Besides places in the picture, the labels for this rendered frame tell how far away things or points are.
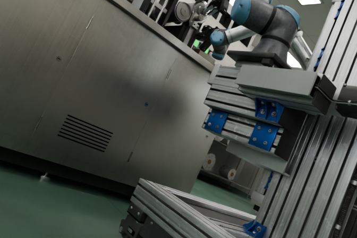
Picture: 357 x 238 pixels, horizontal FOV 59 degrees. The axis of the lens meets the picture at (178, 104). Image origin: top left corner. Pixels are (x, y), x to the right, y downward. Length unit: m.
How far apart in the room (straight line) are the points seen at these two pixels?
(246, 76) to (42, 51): 0.84
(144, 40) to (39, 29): 0.49
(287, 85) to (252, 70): 0.14
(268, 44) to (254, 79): 0.26
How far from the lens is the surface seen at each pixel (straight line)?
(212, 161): 5.66
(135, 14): 1.55
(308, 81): 0.91
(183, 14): 2.07
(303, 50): 1.86
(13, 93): 1.42
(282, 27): 1.27
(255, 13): 1.25
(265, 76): 0.99
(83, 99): 1.49
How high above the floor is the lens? 0.41
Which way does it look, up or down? 7 degrees up
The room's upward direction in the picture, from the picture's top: 25 degrees clockwise
